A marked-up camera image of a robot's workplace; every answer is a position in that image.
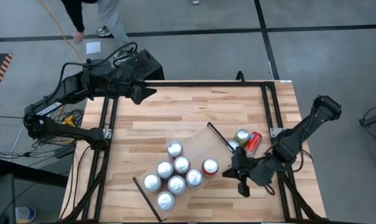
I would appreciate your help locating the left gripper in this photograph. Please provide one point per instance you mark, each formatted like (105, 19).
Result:
(122, 84)

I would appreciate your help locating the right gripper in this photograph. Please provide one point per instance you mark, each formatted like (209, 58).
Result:
(259, 172)

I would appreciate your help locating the orange Fanta can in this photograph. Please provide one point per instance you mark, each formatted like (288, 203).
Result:
(210, 166)

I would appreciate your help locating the green yellow beverage can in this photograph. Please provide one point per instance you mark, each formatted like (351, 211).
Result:
(241, 135)

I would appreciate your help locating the silver Diet Coke can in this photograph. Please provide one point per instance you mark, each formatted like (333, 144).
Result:
(176, 184)
(193, 177)
(181, 164)

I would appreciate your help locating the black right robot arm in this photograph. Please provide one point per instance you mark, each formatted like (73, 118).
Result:
(287, 146)

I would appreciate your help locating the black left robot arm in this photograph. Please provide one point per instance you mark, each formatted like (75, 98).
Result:
(73, 88)

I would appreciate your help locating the wooden shelf with black legs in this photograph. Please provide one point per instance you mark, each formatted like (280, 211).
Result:
(203, 146)

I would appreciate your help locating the silver-topped beverage can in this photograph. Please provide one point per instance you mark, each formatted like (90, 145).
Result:
(174, 148)

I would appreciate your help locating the black perforated metal box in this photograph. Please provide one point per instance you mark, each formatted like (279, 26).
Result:
(144, 63)

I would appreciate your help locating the white paper sheet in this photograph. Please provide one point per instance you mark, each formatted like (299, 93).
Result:
(93, 48)

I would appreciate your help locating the yellow power connector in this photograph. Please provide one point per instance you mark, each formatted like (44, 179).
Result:
(69, 120)

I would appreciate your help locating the person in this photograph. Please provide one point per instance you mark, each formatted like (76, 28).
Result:
(111, 12)

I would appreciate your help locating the white blue yellow container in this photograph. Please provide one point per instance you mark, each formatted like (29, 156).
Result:
(25, 214)

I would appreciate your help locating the black aluminium table frame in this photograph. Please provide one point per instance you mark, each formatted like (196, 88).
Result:
(206, 83)

